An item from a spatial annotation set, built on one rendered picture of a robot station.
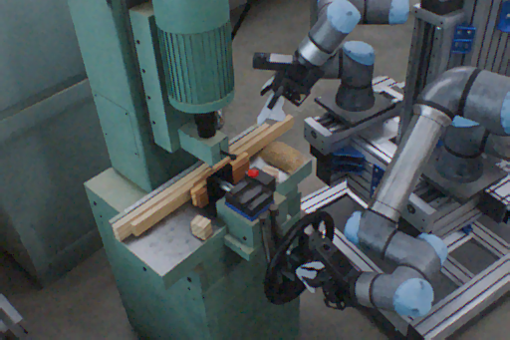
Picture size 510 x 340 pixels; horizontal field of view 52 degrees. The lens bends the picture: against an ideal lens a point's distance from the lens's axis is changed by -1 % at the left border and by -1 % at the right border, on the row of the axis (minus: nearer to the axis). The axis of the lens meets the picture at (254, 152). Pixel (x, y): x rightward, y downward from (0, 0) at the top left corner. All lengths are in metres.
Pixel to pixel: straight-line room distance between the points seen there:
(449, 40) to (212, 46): 0.81
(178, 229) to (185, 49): 0.49
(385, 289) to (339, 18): 0.59
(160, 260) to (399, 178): 0.63
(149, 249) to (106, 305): 1.10
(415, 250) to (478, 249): 1.26
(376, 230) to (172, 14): 0.66
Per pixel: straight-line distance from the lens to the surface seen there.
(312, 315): 2.35
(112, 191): 1.77
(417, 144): 1.23
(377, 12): 1.34
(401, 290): 1.12
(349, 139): 2.05
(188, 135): 1.48
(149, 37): 1.35
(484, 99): 1.23
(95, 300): 2.53
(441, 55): 1.78
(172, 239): 1.43
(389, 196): 1.21
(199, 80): 1.28
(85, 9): 1.49
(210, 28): 1.23
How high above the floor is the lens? 1.94
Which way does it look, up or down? 38 degrees down
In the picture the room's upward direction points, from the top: 3 degrees counter-clockwise
